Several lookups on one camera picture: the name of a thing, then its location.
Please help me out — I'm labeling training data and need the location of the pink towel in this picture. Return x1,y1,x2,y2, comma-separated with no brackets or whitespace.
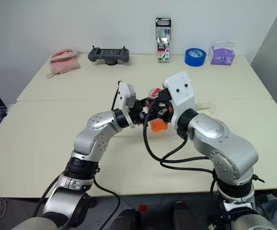
46,48,81,80

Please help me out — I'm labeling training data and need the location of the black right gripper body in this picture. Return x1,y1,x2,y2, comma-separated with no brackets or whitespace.
152,88,175,125

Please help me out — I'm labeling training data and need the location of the marker pen pack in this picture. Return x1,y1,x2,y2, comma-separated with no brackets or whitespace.
155,17,172,64

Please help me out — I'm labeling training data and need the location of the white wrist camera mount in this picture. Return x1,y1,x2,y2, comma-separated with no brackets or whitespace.
162,70,197,128
117,81,138,128

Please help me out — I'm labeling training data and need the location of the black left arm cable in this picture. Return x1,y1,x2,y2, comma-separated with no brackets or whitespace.
92,177,121,230

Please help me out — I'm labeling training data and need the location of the dark rounded shape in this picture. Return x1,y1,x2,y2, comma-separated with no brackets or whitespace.
109,207,142,230
173,201,197,230

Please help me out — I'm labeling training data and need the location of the blue tape roll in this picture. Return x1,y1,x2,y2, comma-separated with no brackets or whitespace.
184,47,207,67

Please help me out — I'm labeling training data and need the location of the orange drink bottle red cap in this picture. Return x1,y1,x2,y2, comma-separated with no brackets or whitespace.
144,88,169,138

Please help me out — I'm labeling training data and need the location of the clear plastic tray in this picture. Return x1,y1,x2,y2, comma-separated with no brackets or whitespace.
194,97,217,113

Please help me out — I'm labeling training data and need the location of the purple tissue box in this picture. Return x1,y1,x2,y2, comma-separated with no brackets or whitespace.
209,40,237,66

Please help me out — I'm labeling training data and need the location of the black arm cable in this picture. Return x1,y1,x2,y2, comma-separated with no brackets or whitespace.
92,177,121,230
142,103,216,176

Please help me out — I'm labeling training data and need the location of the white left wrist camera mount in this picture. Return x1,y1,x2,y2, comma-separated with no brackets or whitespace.
117,81,138,128

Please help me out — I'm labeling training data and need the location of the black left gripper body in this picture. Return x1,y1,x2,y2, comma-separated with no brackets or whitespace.
130,97,151,126

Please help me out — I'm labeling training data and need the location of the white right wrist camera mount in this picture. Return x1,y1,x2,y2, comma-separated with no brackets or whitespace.
162,70,197,128

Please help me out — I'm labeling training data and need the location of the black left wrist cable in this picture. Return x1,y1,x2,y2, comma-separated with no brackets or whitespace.
110,82,120,112

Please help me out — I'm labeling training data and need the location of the grey handheld controller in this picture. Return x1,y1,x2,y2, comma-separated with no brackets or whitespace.
87,46,131,66

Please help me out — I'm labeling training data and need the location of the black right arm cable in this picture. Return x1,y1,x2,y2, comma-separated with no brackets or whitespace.
142,103,216,176

